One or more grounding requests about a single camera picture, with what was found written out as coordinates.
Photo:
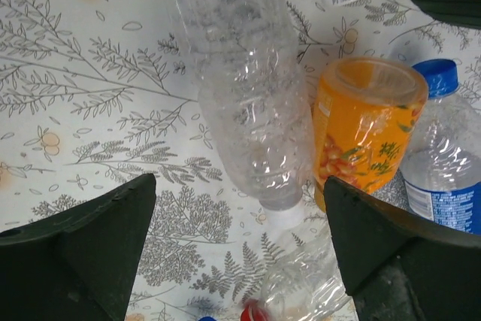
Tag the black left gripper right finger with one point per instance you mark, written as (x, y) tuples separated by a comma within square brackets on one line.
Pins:
[(398, 266)]

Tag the floral table mat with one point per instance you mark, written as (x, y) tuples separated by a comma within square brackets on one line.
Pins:
[(95, 93)]

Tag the clear bottle red cap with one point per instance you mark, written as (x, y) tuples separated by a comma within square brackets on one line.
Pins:
[(306, 284)]

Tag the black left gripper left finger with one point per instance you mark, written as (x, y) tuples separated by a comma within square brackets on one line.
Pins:
[(79, 264)]

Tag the orange juice bottle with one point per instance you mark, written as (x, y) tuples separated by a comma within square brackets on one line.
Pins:
[(363, 117)]

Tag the blue label bottle blue cap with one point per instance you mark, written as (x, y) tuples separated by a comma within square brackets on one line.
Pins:
[(441, 166)]

